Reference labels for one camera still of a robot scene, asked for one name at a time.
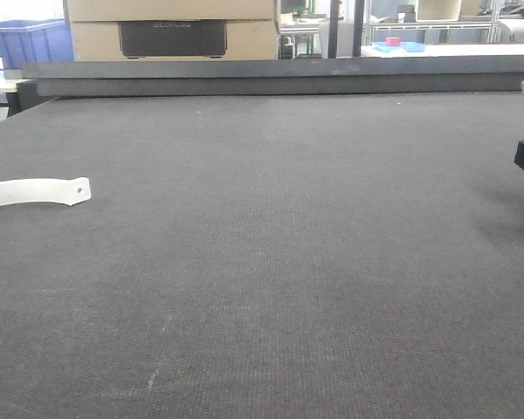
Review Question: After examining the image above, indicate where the white curved plastic strap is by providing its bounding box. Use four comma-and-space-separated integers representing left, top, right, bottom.
0, 176, 92, 211

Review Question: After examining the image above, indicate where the large cardboard box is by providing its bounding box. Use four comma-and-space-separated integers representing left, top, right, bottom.
65, 0, 280, 61

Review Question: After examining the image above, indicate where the pink small box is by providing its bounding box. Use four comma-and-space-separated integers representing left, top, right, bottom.
385, 37, 401, 47

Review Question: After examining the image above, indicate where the blue plastic crate background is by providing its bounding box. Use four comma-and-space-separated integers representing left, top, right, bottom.
0, 19, 74, 70

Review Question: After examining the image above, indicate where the black vertical post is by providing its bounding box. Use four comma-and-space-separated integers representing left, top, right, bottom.
327, 0, 340, 59

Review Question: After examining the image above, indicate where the aluminium frame shelf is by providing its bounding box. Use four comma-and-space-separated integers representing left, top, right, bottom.
365, 1, 524, 45

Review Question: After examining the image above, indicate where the light blue tray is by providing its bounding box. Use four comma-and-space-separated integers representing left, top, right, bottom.
371, 42, 426, 53

